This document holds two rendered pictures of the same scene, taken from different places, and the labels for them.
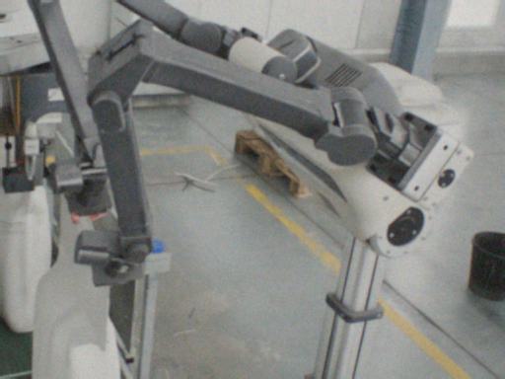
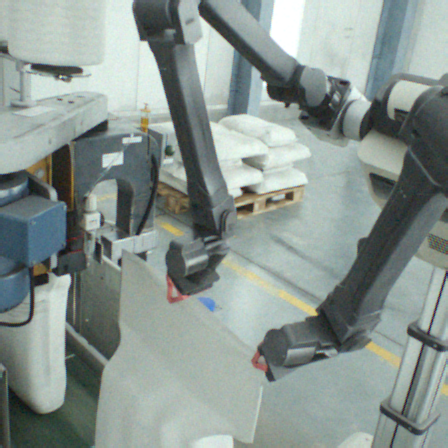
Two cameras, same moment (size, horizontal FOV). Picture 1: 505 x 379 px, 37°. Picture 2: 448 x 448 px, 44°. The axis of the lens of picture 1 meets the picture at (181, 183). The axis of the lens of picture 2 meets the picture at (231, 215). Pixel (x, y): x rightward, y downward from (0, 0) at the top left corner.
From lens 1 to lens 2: 0.83 m
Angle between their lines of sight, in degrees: 20
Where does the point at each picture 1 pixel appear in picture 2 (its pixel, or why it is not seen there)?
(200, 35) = (313, 82)
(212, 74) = not seen: outside the picture
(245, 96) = not seen: outside the picture
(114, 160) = (408, 239)
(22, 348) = (56, 431)
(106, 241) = (313, 333)
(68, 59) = (199, 116)
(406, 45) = (238, 101)
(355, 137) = not seen: outside the picture
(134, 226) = (371, 312)
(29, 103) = (82, 172)
